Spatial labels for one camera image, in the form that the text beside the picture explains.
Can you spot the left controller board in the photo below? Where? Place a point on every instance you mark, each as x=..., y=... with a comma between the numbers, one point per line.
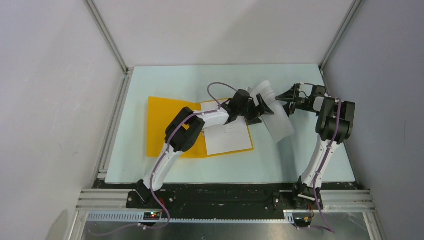
x=150, y=216

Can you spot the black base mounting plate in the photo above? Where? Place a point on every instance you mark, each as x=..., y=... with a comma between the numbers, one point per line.
x=222, y=213

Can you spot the yellow plastic folder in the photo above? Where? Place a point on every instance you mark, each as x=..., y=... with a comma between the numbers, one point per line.
x=161, y=112

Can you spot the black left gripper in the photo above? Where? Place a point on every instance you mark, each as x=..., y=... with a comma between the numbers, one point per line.
x=261, y=108

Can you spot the white printed paper sheets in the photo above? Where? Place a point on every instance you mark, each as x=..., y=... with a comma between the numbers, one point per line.
x=234, y=137

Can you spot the left aluminium corner post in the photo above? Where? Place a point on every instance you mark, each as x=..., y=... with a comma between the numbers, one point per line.
x=107, y=36

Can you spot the right aluminium corner post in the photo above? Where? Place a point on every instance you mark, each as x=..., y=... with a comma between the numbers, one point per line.
x=341, y=32

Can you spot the right controller board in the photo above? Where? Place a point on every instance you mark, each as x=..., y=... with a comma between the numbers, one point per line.
x=302, y=222

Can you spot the aluminium frame rail front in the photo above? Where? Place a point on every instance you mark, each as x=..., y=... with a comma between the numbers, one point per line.
x=331, y=201

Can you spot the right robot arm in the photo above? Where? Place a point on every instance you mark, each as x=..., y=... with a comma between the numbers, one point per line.
x=335, y=123

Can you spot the controller board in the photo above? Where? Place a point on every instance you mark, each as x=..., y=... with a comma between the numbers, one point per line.
x=302, y=222
x=150, y=216

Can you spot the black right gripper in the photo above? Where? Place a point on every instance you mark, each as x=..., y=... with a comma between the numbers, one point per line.
x=291, y=95

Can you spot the white text paper sheet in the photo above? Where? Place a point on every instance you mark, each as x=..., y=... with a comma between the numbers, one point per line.
x=278, y=125

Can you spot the aluminium corner post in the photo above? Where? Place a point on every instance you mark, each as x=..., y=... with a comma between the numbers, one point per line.
x=341, y=32
x=107, y=36

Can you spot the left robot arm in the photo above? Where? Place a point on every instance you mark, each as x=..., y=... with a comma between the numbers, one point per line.
x=178, y=128

